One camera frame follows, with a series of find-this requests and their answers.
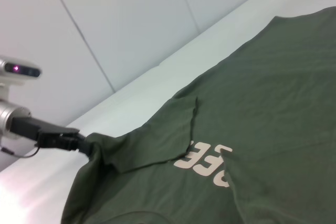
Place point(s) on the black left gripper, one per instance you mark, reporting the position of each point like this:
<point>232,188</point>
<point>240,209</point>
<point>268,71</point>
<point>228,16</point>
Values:
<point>29,128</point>

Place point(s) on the dark green t-shirt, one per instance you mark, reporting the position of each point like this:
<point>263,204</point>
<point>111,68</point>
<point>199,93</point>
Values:
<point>262,103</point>

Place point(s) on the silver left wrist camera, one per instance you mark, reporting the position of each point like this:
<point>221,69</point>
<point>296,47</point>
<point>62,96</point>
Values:
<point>21,69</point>

